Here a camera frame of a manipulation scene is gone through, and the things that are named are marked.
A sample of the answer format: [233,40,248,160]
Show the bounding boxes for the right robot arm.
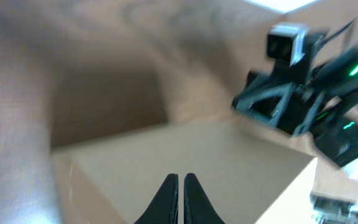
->
[232,31,358,168]

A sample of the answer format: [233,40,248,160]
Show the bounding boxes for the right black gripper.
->
[232,30,339,135]

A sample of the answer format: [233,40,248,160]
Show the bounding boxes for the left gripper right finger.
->
[184,173,224,224]

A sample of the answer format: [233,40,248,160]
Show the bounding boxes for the brown cardboard box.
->
[52,123,317,223]

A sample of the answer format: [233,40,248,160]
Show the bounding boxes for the right black cable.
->
[318,17,358,50]

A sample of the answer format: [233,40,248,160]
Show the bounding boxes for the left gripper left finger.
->
[135,174,178,224]

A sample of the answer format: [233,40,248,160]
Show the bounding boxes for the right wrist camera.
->
[266,22,310,67]

